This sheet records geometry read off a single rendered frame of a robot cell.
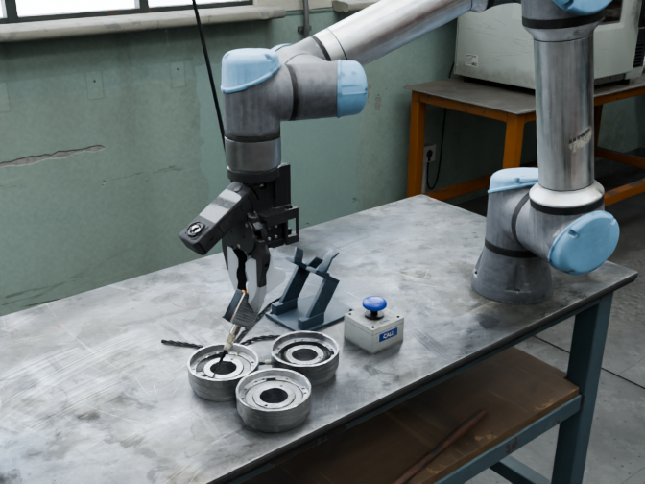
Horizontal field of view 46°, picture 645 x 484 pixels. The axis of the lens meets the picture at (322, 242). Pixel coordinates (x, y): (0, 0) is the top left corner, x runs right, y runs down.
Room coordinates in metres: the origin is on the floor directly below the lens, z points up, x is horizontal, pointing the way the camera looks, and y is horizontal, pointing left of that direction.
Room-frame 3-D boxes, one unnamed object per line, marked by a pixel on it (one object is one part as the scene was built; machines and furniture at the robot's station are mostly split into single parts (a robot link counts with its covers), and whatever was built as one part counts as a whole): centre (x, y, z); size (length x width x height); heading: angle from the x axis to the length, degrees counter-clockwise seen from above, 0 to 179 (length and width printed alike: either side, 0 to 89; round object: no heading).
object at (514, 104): (3.54, -1.12, 0.39); 1.50 x 0.62 x 0.78; 129
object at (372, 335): (1.12, -0.09, 0.82); 0.08 x 0.07 x 0.05; 129
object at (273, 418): (0.91, 0.07, 0.82); 0.10 x 0.10 x 0.04
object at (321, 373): (1.02, 0.03, 0.82); 0.10 x 0.10 x 0.04
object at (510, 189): (1.31, -0.36, 0.97); 0.13 x 0.12 x 0.14; 20
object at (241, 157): (1.01, 0.10, 1.15); 0.08 x 0.08 x 0.05
